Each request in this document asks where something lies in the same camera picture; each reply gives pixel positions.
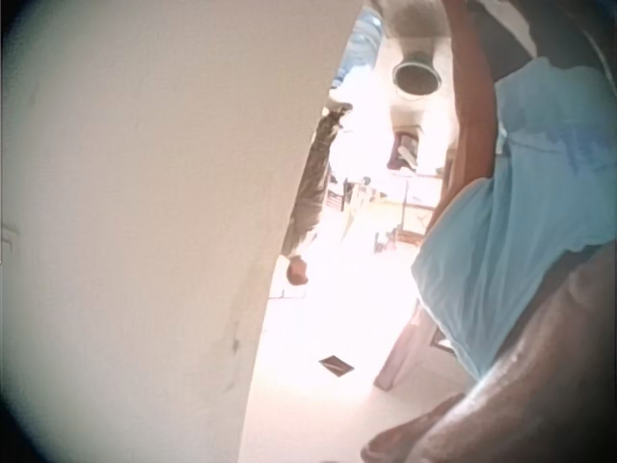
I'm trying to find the brown wooden chair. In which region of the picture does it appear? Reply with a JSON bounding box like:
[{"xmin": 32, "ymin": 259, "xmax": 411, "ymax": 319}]
[{"xmin": 374, "ymin": 297, "xmax": 465, "ymax": 393}]

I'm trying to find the small dark flat packet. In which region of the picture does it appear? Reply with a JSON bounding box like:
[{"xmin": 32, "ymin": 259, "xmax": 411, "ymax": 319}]
[{"xmin": 318, "ymin": 354, "xmax": 356, "ymax": 376}]

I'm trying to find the round steel vessel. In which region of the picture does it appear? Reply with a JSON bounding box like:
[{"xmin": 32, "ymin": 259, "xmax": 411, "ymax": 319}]
[{"xmin": 391, "ymin": 46, "xmax": 443, "ymax": 100}]

